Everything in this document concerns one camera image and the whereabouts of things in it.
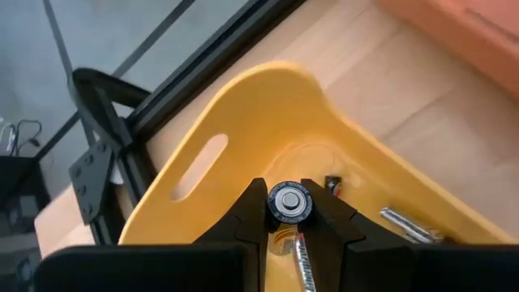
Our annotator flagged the yellow plastic bin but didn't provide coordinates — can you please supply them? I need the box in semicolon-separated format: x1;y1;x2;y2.
117;60;519;292

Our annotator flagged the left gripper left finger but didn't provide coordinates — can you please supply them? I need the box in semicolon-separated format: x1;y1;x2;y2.
34;177;271;292

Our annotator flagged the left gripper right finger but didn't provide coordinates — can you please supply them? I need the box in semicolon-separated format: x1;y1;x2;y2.
302;178;519;292

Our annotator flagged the orange plastic bin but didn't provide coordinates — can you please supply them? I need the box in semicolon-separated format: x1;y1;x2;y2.
379;0;519;101

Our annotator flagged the black floor cabinet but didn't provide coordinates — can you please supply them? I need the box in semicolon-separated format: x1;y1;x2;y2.
0;156;53;292

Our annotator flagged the black loose floor cable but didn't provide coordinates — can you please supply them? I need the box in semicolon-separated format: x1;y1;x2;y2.
0;117;44;157

